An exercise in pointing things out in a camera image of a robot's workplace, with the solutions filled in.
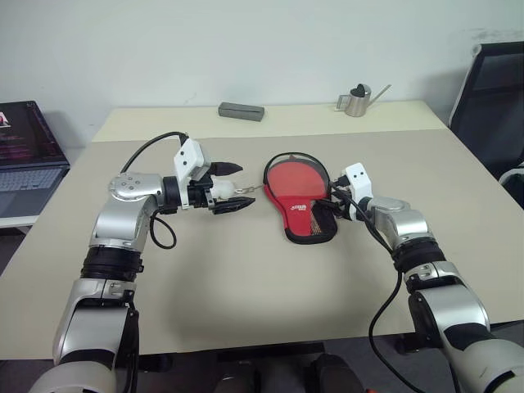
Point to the open laptop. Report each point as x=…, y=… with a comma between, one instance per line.
x=28, y=135

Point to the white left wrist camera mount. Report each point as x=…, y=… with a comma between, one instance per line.
x=186, y=157

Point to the black table frame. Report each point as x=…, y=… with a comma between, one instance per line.
x=245, y=354

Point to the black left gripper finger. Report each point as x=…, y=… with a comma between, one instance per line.
x=227, y=168
x=233, y=204

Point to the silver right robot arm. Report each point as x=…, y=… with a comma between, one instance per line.
x=434, y=278

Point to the black office chair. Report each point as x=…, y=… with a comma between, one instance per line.
x=487, y=110

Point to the black and red paddle case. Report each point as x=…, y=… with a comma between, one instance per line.
x=301, y=229

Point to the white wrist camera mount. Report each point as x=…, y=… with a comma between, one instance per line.
x=186, y=157
x=360, y=180

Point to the small metal watering can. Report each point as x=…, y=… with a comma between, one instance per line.
x=357, y=104

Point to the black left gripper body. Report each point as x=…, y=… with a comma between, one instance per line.
x=198, y=195

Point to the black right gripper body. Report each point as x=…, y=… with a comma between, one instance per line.
x=351, y=210

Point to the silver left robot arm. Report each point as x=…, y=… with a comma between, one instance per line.
x=118, y=221

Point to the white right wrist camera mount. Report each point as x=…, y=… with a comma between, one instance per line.
x=360, y=180

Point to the red table tennis paddle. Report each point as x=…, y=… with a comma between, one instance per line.
x=296, y=176

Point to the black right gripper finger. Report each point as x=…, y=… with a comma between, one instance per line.
x=329, y=206
x=336, y=192

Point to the grey rectangular block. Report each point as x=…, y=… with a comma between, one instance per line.
x=240, y=111

